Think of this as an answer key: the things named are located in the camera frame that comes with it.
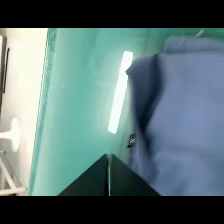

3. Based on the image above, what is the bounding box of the silver frame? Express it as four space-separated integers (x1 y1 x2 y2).
0 117 28 197

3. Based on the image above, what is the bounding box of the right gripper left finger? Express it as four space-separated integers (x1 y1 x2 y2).
57 153 110 197

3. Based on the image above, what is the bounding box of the blue shirt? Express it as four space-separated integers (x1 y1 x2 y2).
125 35 224 197

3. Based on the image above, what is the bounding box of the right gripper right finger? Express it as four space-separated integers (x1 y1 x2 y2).
108 153 162 197

